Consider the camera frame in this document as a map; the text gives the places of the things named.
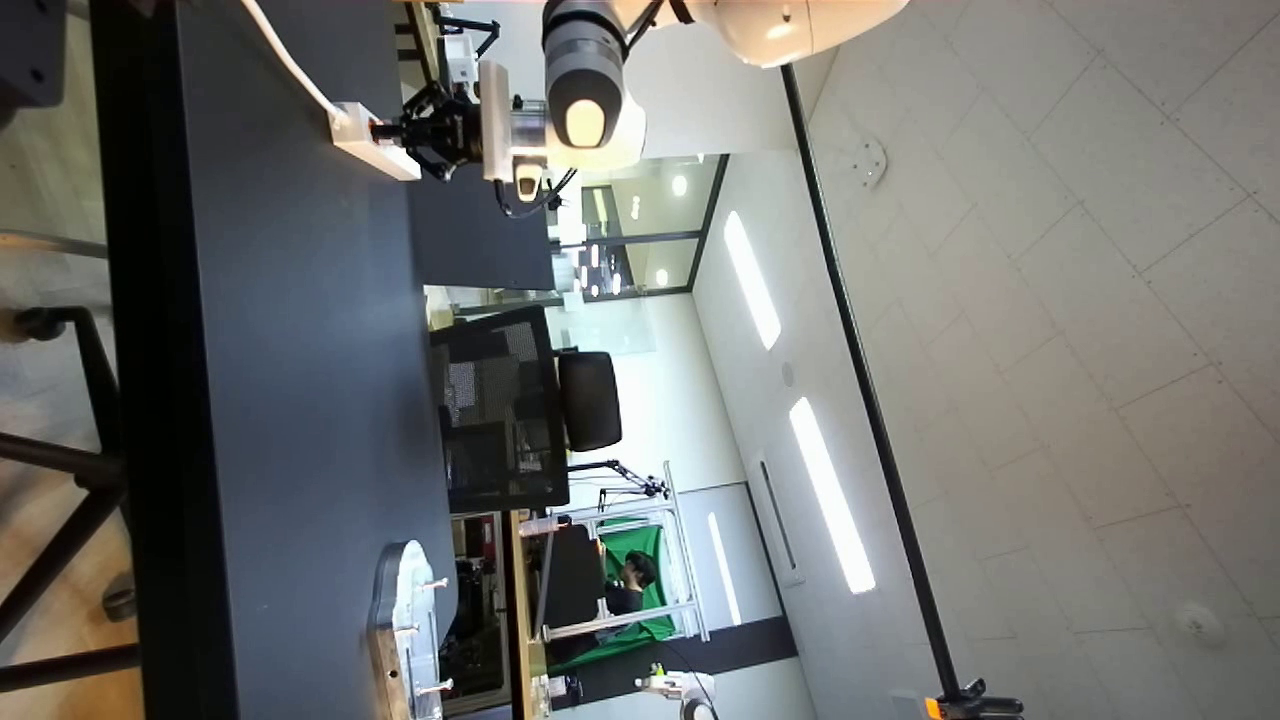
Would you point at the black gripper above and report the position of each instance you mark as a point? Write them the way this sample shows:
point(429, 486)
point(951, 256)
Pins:
point(457, 131)

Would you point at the white power strip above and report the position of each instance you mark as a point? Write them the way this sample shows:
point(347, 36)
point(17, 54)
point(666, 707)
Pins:
point(361, 135)

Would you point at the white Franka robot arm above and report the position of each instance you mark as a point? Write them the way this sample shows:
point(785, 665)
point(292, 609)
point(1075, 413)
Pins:
point(746, 22)

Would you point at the black partition panel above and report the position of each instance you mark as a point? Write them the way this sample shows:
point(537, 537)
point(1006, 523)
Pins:
point(482, 234)

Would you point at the black framed glass door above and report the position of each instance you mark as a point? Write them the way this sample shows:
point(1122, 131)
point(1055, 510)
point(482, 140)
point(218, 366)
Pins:
point(640, 226)

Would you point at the black computer monitor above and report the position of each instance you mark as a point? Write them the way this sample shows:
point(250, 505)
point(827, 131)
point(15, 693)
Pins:
point(497, 406)

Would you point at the black office chair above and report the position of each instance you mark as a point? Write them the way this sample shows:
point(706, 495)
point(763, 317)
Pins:
point(591, 402)

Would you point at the short ceiling light strip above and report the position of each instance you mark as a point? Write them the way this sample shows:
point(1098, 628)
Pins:
point(754, 282)

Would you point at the grey box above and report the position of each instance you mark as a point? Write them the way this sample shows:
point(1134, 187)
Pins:
point(29, 44)

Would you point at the white round smoke detector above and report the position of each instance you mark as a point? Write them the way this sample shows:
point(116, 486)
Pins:
point(874, 163)

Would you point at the wooden desk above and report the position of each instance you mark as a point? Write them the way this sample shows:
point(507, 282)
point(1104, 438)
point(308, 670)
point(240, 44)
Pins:
point(526, 627)

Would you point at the wooden block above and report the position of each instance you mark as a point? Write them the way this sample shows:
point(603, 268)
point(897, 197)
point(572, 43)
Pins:
point(389, 678)

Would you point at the long ceiling light strip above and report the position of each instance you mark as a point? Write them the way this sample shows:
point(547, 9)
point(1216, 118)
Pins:
point(830, 499)

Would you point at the orange black clamp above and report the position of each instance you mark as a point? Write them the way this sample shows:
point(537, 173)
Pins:
point(967, 707)

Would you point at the white round ceiling sensor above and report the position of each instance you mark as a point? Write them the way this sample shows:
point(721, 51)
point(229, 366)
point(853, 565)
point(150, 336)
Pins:
point(1202, 627)

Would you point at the black table leg frame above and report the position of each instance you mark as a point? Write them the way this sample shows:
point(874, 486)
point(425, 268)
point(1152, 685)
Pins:
point(94, 464)

